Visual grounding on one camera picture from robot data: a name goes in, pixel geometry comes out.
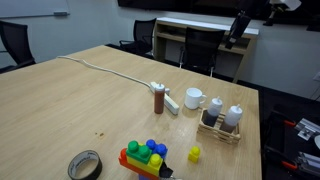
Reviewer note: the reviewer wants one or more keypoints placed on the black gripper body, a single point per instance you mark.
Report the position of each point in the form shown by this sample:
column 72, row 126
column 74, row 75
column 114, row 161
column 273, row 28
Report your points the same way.
column 242, row 21

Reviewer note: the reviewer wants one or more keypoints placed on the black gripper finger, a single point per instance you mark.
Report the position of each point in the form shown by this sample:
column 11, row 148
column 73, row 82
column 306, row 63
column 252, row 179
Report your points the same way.
column 237, row 39
column 233, row 39

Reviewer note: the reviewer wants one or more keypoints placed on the green two-stud toy block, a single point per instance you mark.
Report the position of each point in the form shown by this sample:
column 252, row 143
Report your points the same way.
column 138, row 151

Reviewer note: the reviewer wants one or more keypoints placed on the small yellow one-stud block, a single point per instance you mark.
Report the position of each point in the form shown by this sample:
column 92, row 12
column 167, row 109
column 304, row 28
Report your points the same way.
column 194, row 155

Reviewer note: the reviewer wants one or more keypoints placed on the blue two-stud toy block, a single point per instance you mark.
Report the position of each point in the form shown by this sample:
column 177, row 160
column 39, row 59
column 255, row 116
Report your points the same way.
column 156, row 148

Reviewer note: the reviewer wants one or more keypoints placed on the colourful block stack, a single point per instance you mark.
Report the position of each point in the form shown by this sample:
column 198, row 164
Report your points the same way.
column 150, row 165

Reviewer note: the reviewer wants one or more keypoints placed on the orange toy block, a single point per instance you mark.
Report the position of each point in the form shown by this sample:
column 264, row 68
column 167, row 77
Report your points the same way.
column 128, row 165

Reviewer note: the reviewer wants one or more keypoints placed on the blue base toy block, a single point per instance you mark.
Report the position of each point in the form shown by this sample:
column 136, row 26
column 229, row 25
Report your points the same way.
column 143, row 177

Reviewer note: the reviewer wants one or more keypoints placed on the light wooden console desk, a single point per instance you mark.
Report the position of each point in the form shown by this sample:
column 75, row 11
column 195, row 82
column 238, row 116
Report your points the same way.
column 206, row 25

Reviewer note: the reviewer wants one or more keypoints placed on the black office chair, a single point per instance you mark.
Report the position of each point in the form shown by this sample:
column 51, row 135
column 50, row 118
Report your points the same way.
column 144, row 31
column 201, row 45
column 15, row 40

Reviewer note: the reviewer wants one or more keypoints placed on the white ceramic mug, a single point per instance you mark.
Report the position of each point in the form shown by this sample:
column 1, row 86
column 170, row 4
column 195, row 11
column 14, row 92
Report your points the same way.
column 192, row 99

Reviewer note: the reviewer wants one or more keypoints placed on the squeeze bottle with dark sauce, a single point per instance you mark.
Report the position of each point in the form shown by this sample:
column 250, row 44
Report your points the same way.
column 213, row 111

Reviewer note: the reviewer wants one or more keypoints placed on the squeeze bottle with brown sauce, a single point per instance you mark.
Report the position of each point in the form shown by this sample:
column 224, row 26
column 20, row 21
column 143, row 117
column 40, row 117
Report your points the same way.
column 232, row 118

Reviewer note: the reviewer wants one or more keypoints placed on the white plug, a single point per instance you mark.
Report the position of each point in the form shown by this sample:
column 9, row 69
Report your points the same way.
column 167, row 90

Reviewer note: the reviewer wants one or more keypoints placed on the white power strip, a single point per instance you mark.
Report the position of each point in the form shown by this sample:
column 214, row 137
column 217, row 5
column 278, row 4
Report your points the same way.
column 171, row 104

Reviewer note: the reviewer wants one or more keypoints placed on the small wooden crate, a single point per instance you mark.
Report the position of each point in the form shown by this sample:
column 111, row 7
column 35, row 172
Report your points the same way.
column 216, row 132

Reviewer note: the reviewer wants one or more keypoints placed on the black equipment stand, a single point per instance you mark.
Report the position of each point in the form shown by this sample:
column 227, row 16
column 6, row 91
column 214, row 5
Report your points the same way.
column 276, row 140

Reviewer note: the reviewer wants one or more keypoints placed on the grey whiteboard eraser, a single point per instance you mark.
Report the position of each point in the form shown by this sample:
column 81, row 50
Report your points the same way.
column 60, row 13

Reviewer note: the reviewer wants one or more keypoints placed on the black tape roll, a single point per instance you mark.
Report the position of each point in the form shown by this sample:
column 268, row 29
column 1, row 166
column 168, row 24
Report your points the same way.
column 74, row 165

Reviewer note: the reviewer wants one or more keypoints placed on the white whiteboard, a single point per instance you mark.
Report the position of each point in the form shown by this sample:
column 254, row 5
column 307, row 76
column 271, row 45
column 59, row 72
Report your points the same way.
column 30, row 6

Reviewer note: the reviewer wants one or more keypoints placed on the silver metal bracket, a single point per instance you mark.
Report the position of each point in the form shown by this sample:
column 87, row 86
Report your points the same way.
column 308, row 128
column 308, row 160

